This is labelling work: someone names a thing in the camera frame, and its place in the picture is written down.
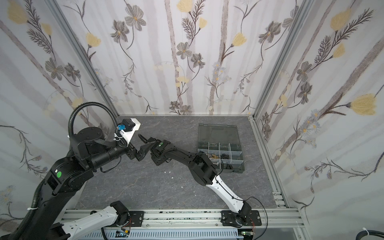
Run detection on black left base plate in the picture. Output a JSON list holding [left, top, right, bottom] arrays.
[[119, 211, 145, 228]]

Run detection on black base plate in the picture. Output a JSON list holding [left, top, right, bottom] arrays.
[[119, 211, 145, 228], [221, 210, 262, 228]]

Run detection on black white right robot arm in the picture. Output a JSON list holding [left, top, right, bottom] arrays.
[[139, 134, 252, 228]]

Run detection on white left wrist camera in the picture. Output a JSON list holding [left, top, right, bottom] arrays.
[[114, 118, 141, 147]]

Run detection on white slotted cable duct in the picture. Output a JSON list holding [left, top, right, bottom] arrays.
[[65, 229, 244, 240]]

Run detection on black cable corner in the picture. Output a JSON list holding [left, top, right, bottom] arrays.
[[355, 228, 384, 240]]

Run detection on green plastic organizer box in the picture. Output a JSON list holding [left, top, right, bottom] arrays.
[[198, 124, 245, 173]]

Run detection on black corrugated cable conduit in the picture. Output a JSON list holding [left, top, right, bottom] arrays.
[[67, 101, 118, 137]]

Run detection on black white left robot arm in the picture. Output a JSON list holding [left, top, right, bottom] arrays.
[[1, 125, 155, 240]]

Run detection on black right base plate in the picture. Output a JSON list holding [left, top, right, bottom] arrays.
[[221, 210, 262, 228]]

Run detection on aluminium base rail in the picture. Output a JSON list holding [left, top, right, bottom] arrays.
[[56, 208, 307, 238]]

